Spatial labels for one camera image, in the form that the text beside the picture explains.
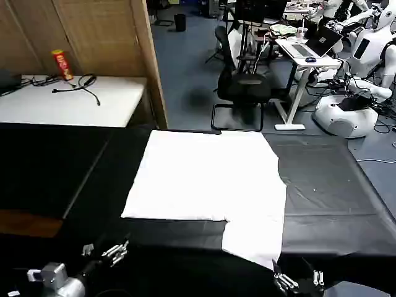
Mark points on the blue computer mouse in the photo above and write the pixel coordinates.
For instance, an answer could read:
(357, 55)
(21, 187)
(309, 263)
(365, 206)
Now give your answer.
(310, 59)

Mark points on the white printed t-shirt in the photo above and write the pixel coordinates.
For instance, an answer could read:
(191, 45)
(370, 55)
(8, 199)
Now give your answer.
(204, 176)

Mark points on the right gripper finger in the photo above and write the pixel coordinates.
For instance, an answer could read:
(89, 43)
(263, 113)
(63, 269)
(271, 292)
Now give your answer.
(284, 282)
(318, 278)

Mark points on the red snack can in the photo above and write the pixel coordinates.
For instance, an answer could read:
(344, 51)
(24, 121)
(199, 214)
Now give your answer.
(63, 65)

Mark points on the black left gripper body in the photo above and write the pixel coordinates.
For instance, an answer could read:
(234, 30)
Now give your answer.
(92, 269)

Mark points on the white humanoid robot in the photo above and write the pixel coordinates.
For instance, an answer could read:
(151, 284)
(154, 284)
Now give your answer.
(371, 46)

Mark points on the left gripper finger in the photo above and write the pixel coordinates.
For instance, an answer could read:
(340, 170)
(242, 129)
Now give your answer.
(116, 253)
(88, 249)

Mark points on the black computer monitor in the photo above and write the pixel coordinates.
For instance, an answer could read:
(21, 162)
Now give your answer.
(260, 10)

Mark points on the white side table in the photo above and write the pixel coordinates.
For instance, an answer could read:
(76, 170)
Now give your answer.
(68, 105)

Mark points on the white drink cup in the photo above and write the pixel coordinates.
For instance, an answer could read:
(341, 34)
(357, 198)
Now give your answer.
(301, 33)

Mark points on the open dark laptop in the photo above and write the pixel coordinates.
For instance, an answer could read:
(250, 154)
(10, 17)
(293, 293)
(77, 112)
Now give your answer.
(320, 41)

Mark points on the black metal stand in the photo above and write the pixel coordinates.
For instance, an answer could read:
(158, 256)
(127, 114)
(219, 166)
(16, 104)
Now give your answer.
(247, 49)

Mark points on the black trash bin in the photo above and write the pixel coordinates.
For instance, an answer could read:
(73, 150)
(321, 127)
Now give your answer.
(179, 22)

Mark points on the brown wooden board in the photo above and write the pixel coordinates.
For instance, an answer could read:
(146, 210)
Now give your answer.
(28, 223)

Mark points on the white standing desk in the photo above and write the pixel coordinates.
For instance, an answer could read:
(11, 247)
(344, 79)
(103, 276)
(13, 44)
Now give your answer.
(309, 58)

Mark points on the black flat device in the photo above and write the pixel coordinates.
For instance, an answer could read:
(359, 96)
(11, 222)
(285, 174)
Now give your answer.
(7, 83)

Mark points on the pale crumpled cloth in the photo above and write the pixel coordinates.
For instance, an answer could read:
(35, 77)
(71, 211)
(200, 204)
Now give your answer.
(283, 30)

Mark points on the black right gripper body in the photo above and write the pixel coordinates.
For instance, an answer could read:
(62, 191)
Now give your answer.
(307, 290)

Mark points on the wooden folding screen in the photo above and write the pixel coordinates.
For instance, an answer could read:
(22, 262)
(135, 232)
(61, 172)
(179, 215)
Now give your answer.
(99, 34)

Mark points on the black table cover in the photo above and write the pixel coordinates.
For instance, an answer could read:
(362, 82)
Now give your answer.
(321, 191)

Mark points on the black office chair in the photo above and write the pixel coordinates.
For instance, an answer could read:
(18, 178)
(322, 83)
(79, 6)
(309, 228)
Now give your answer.
(244, 88)

